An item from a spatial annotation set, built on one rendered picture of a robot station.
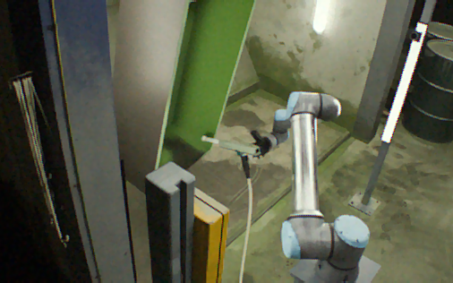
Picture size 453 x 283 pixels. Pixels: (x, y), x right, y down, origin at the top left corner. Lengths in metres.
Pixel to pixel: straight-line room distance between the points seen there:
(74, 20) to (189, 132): 1.87
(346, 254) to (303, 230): 0.20
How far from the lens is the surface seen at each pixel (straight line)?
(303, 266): 1.84
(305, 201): 1.67
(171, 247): 0.69
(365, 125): 3.87
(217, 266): 0.81
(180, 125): 2.78
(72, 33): 1.01
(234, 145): 2.31
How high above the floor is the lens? 2.05
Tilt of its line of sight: 35 degrees down
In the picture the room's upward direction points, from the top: 5 degrees clockwise
